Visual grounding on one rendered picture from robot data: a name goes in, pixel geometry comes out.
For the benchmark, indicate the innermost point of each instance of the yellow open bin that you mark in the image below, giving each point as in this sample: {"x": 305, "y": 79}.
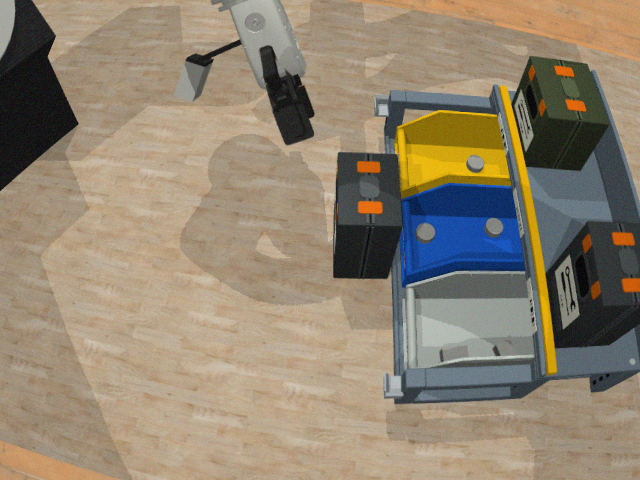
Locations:
{"x": 441, "y": 142}

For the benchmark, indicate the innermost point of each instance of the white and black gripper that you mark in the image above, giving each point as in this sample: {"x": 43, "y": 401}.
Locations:
{"x": 273, "y": 37}

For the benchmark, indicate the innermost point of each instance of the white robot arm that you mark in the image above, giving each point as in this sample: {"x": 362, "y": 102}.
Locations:
{"x": 194, "y": 72}

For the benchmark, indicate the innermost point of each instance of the blue bin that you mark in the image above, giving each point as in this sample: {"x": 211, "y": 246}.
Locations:
{"x": 458, "y": 213}

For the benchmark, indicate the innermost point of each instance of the yellow flat bar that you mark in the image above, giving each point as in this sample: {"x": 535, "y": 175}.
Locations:
{"x": 547, "y": 329}

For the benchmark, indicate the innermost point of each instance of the grey open bin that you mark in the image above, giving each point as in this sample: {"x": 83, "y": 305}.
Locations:
{"x": 475, "y": 308}

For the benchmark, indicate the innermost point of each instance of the grey metal disc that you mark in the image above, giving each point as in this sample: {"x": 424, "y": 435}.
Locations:
{"x": 425, "y": 233}
{"x": 493, "y": 227}
{"x": 475, "y": 163}

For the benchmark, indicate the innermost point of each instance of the grey metal shelf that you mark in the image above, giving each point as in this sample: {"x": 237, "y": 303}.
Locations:
{"x": 564, "y": 200}

